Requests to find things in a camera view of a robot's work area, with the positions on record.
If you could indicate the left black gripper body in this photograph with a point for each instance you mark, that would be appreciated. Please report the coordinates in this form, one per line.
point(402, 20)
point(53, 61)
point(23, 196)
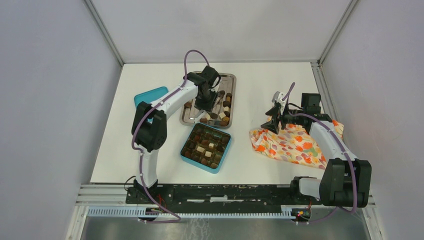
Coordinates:
point(207, 102)

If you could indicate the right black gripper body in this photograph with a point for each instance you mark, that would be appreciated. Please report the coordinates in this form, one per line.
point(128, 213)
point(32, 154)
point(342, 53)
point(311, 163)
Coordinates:
point(288, 119)

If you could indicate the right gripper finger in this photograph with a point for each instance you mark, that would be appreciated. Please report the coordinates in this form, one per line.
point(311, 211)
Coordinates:
point(273, 124)
point(277, 109)

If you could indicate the metal serving tongs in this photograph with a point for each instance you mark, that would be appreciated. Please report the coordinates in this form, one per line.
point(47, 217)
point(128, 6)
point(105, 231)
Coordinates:
point(201, 114)

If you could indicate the teal chocolate box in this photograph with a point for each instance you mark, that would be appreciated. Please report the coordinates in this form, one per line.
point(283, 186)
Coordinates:
point(206, 148)

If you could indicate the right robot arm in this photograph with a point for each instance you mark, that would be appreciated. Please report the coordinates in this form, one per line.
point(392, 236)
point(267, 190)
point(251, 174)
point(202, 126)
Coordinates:
point(346, 179)

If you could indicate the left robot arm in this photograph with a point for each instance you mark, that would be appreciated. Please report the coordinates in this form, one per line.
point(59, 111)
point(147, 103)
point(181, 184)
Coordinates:
point(149, 130)

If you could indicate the silver metal tray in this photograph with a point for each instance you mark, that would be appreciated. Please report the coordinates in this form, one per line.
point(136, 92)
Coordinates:
point(228, 84)

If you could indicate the pile of assorted chocolates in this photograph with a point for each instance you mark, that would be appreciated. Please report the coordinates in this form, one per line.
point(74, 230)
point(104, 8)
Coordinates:
point(219, 117)

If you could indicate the floral cloth bag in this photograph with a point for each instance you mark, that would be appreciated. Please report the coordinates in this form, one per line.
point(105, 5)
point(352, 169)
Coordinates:
point(291, 144)

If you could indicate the teal box lid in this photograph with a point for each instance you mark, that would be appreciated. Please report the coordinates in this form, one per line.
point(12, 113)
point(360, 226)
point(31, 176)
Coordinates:
point(150, 96)

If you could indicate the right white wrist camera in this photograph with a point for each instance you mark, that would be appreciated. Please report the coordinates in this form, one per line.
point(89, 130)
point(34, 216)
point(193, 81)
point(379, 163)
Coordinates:
point(280, 98)

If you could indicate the white slotted cable duct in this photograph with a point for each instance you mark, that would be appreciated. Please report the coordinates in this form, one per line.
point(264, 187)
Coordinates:
point(145, 211)

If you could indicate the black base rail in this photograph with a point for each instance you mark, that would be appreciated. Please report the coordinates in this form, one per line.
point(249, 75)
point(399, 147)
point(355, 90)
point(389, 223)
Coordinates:
point(209, 198)

